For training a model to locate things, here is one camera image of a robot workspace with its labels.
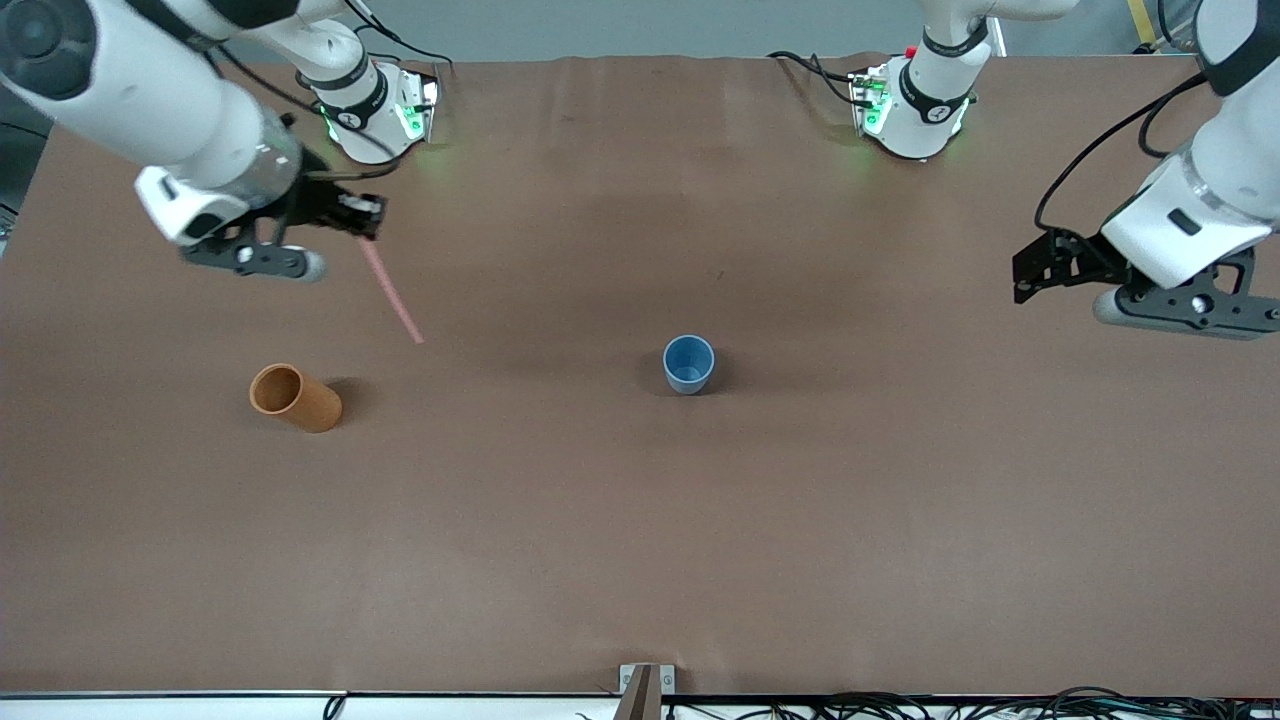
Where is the black cable bundle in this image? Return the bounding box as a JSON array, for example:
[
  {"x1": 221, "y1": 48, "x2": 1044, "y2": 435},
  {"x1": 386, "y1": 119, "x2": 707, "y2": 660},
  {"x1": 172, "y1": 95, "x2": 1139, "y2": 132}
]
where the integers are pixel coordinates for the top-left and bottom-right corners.
[{"x1": 665, "y1": 687, "x2": 1280, "y2": 720}]

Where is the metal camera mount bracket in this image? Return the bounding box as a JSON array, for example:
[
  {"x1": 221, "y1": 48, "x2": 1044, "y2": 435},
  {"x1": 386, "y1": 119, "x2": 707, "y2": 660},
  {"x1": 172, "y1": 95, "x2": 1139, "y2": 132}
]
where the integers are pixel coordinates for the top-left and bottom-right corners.
[{"x1": 619, "y1": 664, "x2": 676, "y2": 720}]

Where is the pink chopstick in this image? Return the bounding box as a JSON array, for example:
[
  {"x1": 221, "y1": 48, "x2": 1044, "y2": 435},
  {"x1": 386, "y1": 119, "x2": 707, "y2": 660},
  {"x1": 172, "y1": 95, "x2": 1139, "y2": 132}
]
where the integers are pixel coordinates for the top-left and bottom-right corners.
[{"x1": 358, "y1": 236, "x2": 425, "y2": 345}]

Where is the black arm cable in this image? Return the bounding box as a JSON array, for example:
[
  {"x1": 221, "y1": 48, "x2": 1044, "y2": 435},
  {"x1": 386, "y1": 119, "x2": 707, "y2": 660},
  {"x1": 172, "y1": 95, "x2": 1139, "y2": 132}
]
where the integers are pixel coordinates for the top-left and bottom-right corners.
[
  {"x1": 1035, "y1": 72, "x2": 1213, "y2": 233},
  {"x1": 205, "y1": 45, "x2": 403, "y2": 183}
]

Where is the blue cup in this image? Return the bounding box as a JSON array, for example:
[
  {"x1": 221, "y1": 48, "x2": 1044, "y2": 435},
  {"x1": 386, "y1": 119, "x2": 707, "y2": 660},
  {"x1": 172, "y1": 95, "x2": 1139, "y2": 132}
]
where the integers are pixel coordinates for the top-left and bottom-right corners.
[{"x1": 663, "y1": 335, "x2": 717, "y2": 396}]

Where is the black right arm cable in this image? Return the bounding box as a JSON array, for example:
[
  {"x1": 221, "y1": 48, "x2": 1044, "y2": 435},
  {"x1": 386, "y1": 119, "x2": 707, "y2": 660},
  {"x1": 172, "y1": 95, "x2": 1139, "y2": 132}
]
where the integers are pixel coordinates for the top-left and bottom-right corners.
[{"x1": 205, "y1": 45, "x2": 403, "y2": 183}]

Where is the brown table mat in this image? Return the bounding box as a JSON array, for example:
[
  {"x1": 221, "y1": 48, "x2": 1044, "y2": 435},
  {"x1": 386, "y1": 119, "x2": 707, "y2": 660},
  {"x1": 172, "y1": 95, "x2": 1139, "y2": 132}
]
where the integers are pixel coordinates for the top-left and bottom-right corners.
[{"x1": 0, "y1": 55, "x2": 1280, "y2": 698}]

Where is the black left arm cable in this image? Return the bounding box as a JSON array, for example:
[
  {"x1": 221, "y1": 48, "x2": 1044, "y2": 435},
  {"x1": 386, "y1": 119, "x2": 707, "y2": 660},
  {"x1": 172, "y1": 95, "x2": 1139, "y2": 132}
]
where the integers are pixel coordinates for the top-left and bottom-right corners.
[{"x1": 1035, "y1": 72, "x2": 1213, "y2": 233}]

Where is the orange cup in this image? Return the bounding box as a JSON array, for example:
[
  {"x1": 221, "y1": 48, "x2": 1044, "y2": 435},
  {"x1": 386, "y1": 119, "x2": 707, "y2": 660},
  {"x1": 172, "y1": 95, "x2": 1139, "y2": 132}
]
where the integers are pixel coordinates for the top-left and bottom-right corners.
[{"x1": 249, "y1": 363, "x2": 343, "y2": 434}]

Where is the black base cable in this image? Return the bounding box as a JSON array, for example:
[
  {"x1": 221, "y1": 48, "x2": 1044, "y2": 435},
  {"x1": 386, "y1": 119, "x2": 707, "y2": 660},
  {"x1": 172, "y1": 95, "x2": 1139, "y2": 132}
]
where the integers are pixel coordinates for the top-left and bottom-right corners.
[
  {"x1": 768, "y1": 50, "x2": 863, "y2": 107},
  {"x1": 340, "y1": 0, "x2": 453, "y2": 67}
]

